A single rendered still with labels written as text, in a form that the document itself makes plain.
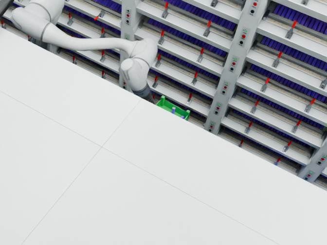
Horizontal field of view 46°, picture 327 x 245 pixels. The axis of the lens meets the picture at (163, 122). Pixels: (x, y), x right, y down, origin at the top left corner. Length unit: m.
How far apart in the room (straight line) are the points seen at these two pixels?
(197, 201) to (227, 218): 0.06
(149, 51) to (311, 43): 0.80
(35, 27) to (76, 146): 1.31
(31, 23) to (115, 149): 1.34
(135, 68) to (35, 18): 0.53
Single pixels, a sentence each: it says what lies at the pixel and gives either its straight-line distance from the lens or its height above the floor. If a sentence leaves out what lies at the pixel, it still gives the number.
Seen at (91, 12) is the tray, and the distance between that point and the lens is 2.61.
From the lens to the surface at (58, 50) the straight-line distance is 3.16.
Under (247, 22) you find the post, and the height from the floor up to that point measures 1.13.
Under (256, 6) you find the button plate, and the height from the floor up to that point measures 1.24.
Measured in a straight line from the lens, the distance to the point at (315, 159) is 2.54.
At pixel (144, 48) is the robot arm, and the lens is 1.96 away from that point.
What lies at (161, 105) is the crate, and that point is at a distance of 2.38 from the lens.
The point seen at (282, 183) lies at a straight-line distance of 0.72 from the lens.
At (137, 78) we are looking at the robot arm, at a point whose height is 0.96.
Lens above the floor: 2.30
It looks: 52 degrees down
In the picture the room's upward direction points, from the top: 11 degrees clockwise
